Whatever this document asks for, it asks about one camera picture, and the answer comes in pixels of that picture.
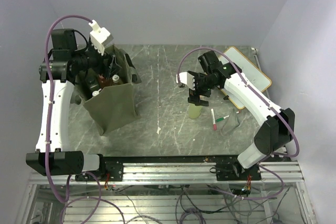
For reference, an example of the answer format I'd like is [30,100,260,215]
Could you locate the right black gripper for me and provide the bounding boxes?
[187,71,218,106]

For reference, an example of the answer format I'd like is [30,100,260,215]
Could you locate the amber liquid clear bottle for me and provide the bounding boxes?
[112,74,123,85]

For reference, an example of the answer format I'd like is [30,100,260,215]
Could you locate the green bottle peach cap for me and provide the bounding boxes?
[187,103,202,119]

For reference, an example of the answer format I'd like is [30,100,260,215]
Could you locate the orange bottle pink cap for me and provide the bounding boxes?
[98,74,113,89]

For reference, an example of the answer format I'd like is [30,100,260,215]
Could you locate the tall clear square bottle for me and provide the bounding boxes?
[85,76,100,95]

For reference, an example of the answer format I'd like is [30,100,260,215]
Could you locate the yellow-green pump bottle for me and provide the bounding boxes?
[92,89,101,97]

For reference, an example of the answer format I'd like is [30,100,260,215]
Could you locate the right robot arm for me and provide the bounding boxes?
[176,49,296,180]

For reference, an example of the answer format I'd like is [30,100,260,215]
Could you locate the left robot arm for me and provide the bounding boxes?
[26,28,113,180]

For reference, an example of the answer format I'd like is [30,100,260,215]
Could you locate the olive canvas bag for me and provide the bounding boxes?
[76,45,142,136]

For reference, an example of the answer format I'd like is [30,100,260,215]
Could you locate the green whiteboard marker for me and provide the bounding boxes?
[216,115,229,122]

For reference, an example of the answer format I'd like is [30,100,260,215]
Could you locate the red whiteboard marker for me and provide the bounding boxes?
[211,108,217,131]

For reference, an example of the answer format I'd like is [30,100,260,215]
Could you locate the clear plastic cup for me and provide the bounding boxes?
[220,114,240,137]

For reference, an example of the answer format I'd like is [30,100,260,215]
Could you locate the yellow-framed whiteboard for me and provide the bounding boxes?
[218,46,272,110]

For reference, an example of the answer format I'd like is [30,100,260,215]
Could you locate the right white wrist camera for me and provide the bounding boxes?
[176,72,195,90]

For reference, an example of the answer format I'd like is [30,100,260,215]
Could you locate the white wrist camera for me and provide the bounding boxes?
[176,72,195,90]
[89,20,113,56]

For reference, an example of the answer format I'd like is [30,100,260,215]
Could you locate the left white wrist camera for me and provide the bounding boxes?
[89,20,113,56]

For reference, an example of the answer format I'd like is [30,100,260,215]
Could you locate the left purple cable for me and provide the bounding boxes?
[44,15,127,224]

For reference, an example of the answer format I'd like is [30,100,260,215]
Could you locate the purple cable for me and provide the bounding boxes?
[44,15,127,224]
[177,47,300,201]

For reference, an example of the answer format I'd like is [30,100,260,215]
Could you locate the aluminium mounting rail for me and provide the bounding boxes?
[27,154,302,185]

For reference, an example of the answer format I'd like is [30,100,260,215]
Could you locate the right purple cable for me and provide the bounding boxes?
[177,47,300,201]

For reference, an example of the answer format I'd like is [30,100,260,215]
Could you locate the tangled floor cables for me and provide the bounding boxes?
[57,182,289,224]

